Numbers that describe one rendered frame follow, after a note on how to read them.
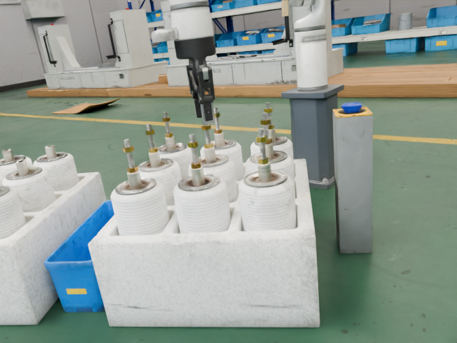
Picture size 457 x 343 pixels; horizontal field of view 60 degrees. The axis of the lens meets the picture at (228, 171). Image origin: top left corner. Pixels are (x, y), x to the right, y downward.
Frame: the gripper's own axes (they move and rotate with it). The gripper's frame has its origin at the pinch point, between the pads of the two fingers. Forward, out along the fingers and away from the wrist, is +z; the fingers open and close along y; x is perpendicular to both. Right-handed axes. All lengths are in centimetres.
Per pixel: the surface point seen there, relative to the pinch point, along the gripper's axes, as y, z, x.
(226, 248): -19.9, 18.9, 3.0
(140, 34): 353, -21, -10
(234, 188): -3.2, 15.6, -3.4
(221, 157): 0.6, 9.7, -2.4
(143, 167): 3.6, 9.7, 13.5
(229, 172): -3.6, 11.8, -2.8
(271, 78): 209, 23, -92
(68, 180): 24.3, 15.4, 32.0
